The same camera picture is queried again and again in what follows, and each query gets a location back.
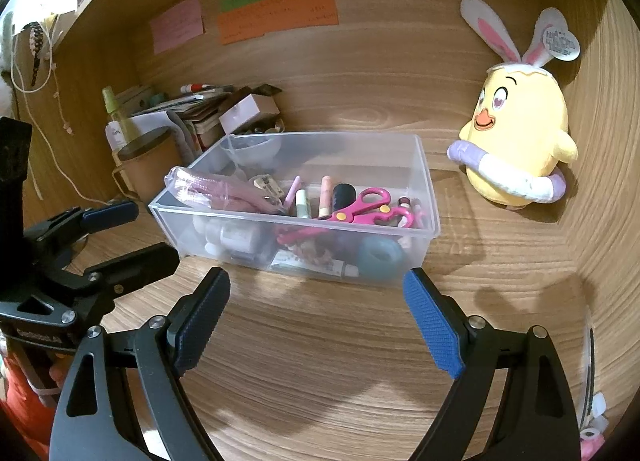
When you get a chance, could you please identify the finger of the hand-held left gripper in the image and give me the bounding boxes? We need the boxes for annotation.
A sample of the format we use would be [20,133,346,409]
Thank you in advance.
[25,201,140,269]
[82,242,181,322]

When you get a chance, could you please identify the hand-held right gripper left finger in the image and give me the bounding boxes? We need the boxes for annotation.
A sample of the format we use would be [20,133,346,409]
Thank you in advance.
[49,266,232,461]

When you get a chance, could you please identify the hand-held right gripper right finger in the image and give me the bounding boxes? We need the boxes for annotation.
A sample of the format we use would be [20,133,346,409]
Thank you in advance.
[402,267,583,461]

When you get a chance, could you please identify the white green ointment tube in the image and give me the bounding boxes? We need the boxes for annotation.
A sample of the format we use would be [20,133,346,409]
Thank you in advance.
[270,250,361,278]

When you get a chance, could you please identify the clear plastic storage box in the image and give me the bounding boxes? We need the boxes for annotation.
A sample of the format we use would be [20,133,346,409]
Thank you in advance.
[148,130,442,289]

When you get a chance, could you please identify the person's left forearm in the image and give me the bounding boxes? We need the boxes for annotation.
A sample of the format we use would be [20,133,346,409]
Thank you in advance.
[0,341,56,457]

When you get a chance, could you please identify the person's left hand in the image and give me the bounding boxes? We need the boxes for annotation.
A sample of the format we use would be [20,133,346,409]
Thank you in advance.
[50,351,71,389]

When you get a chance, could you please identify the brown cup with lid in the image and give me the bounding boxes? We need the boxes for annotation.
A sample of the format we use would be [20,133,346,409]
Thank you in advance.
[111,127,181,202]

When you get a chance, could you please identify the green spray bottle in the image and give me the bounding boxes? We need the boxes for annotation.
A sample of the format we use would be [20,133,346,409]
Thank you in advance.
[101,86,141,147]

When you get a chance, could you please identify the white plastic bottle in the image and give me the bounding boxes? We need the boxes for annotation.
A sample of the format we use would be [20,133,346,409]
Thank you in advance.
[192,218,266,259]

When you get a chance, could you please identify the blue tape roll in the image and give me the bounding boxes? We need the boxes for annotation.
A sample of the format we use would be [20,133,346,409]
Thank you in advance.
[361,235,405,282]

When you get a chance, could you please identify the pink plastic bag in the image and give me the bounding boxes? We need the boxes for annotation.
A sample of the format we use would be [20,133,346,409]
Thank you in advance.
[165,166,281,214]

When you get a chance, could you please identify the red capped lip balm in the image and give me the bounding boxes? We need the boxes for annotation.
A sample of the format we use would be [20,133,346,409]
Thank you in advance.
[397,196,423,222]

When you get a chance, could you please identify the stack of books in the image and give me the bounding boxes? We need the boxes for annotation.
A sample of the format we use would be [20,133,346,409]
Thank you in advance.
[131,88,236,152]

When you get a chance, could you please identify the pink scissors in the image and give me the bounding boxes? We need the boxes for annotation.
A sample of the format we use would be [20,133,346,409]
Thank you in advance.
[276,187,416,247]

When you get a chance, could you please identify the small cream packet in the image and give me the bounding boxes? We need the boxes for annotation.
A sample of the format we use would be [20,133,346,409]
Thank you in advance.
[248,174,282,198]

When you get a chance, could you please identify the black capped bottle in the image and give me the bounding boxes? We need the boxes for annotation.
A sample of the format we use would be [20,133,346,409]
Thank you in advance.
[331,182,357,214]

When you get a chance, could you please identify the pink pen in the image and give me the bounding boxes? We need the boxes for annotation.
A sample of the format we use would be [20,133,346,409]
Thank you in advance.
[284,175,302,214]

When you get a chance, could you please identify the pink orange tube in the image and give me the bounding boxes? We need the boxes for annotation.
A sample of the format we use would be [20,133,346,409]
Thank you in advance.
[318,175,334,219]

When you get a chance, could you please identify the small open cardboard box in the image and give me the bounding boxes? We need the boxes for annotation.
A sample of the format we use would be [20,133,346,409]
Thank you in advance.
[218,94,281,136]

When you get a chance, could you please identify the pink white small toy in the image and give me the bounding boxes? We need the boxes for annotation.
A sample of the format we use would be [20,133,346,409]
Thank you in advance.
[577,391,608,461]

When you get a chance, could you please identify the pink sticky note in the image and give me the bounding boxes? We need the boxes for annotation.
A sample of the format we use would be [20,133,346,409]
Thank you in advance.
[150,0,206,55]

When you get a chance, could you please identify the yellow chick plush toy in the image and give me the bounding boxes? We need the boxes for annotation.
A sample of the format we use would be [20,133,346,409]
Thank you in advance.
[446,0,582,212]

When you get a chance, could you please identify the orange sticky note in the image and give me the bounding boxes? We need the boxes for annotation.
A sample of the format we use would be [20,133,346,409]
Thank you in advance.
[217,0,341,46]

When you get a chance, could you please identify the braided black white strap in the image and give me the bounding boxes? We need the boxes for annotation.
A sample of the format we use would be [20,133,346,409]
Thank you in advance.
[27,24,46,87]

